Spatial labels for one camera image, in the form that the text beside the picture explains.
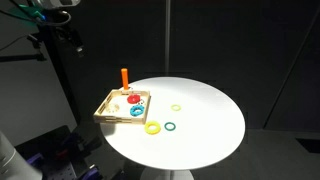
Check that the purple clamp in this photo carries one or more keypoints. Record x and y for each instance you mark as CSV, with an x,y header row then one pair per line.
x,y
35,159
90,174

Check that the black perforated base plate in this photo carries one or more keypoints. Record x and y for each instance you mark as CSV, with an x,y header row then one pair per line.
x,y
63,171

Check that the black horizontal stand bar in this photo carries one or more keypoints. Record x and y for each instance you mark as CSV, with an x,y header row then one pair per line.
x,y
20,58

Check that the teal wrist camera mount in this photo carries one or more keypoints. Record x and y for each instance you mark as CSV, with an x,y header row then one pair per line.
x,y
31,11

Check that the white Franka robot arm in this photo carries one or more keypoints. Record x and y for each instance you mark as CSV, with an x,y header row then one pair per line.
x,y
13,163

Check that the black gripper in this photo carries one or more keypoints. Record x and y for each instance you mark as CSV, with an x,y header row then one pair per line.
x,y
70,35

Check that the wooden tray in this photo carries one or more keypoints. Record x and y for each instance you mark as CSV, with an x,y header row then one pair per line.
x,y
116,119

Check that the white table pedestal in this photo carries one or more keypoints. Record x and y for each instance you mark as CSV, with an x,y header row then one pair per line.
x,y
166,175

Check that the orange peg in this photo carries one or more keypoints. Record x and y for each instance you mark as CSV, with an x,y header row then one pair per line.
x,y
124,78

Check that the black camera stand pole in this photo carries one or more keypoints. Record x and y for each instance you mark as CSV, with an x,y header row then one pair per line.
x,y
61,76

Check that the grey vertical pole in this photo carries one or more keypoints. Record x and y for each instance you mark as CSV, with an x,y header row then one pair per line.
x,y
167,33

